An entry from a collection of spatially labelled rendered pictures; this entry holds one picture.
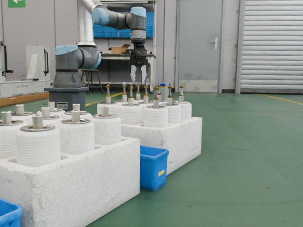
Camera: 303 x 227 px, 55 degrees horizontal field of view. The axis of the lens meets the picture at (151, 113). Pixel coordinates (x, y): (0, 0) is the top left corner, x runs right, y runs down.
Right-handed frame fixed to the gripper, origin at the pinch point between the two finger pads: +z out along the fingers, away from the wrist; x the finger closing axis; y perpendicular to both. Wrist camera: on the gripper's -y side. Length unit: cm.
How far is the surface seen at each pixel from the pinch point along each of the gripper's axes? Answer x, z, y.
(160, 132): -2.2, 17.1, -42.7
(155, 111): -1.2, 10.3, -37.3
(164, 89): -14.9, 4.2, 6.0
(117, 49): -22, -52, 459
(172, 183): -5, 34, -49
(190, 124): -19.2, 17.7, -25.0
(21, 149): 36, 13, -78
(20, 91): 117, 21, 256
